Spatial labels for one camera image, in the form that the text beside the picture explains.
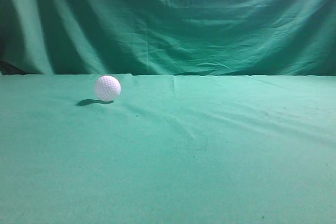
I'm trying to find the white dimpled golf ball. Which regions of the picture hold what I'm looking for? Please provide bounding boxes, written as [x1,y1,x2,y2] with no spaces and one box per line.
[94,76,121,102]

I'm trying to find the green table cloth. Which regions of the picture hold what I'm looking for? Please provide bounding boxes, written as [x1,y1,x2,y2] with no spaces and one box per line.
[1,74,335,223]

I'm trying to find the green backdrop cloth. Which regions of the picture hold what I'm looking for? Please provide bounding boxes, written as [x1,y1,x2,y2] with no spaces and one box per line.
[1,0,335,76]

